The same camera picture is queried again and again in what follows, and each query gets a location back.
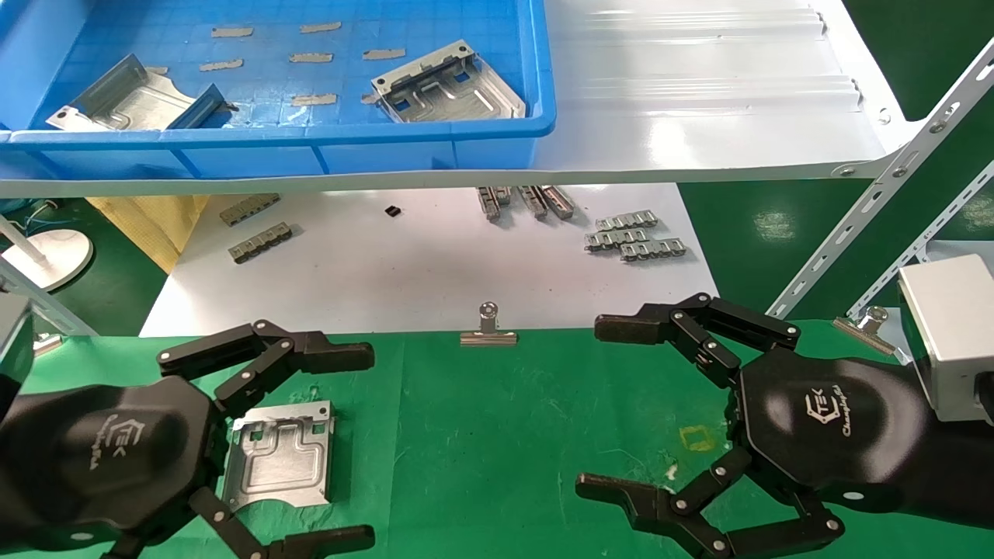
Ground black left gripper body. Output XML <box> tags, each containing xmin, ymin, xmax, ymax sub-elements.
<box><xmin>8</xmin><ymin>377</ymin><xmax>227</xmax><ymax>546</ymax></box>

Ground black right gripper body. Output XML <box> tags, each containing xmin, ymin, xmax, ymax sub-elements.
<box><xmin>730</xmin><ymin>351</ymin><xmax>934</xmax><ymax>515</ymax></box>

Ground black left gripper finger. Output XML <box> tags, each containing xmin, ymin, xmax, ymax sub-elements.
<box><xmin>101</xmin><ymin>487</ymin><xmax>377</xmax><ymax>559</ymax></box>
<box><xmin>157</xmin><ymin>318</ymin><xmax>377</xmax><ymax>418</ymax></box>

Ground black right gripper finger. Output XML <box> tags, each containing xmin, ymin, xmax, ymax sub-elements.
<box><xmin>575</xmin><ymin>446</ymin><xmax>846</xmax><ymax>559</ymax></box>
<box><xmin>594</xmin><ymin>293</ymin><xmax>801</xmax><ymax>391</ymax></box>

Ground stamped sheet metal part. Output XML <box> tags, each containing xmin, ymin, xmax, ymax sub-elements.
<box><xmin>221</xmin><ymin>399</ymin><xmax>335</xmax><ymax>512</ymax></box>
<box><xmin>44</xmin><ymin>54</ymin><xmax>235</xmax><ymax>132</ymax></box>
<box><xmin>370</xmin><ymin>40</ymin><xmax>527</xmax><ymax>124</ymax></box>

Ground white slotted angle bar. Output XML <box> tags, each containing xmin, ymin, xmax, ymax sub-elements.
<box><xmin>0</xmin><ymin>256</ymin><xmax>99</xmax><ymax>337</ymax></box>
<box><xmin>765</xmin><ymin>39</ymin><xmax>994</xmax><ymax>321</ymax></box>
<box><xmin>845</xmin><ymin>158</ymin><xmax>994</xmax><ymax>320</ymax></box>

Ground green cloth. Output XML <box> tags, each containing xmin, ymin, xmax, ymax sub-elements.
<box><xmin>0</xmin><ymin>317</ymin><xmax>994</xmax><ymax>559</ymax></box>

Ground white round stand base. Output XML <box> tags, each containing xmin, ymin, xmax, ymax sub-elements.
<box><xmin>0</xmin><ymin>215</ymin><xmax>95</xmax><ymax>293</ymax></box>

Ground yellow woven bag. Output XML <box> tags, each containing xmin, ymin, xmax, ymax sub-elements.
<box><xmin>85</xmin><ymin>194</ymin><xmax>213</xmax><ymax>276</ymax></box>

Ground white metal shelf panel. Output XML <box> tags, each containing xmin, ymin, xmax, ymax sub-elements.
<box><xmin>0</xmin><ymin>0</ymin><xmax>926</xmax><ymax>200</ymax></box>

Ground blue plastic bin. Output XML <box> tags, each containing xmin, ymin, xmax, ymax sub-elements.
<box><xmin>0</xmin><ymin>0</ymin><xmax>558</xmax><ymax>182</ymax></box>

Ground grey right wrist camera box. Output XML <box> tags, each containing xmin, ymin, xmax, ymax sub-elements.
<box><xmin>898</xmin><ymin>254</ymin><xmax>994</xmax><ymax>425</ymax></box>

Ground thin coloured wires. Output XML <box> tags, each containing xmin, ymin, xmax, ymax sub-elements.
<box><xmin>19</xmin><ymin>197</ymin><xmax>65</xmax><ymax>234</ymax></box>

